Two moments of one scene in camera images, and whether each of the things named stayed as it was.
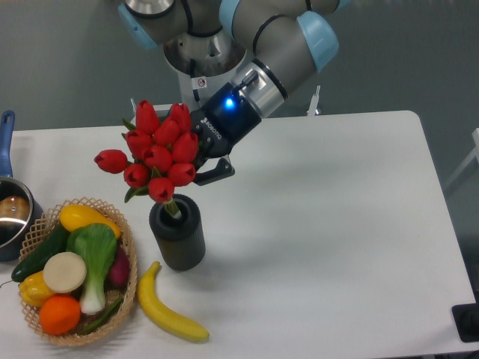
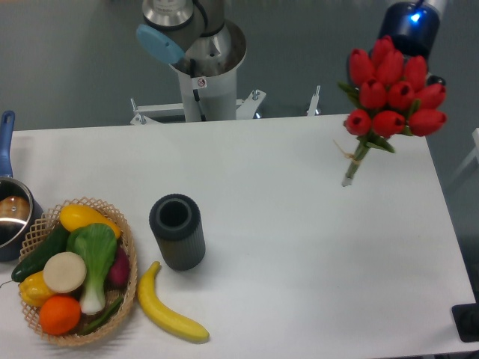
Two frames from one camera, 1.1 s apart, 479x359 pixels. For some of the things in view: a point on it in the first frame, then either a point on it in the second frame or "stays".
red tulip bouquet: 162,154 → 394,96
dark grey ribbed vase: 180,241 stays
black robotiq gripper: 218,122 → 413,27
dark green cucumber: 36,262 stays
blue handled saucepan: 19,206 stays
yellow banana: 153,305 stays
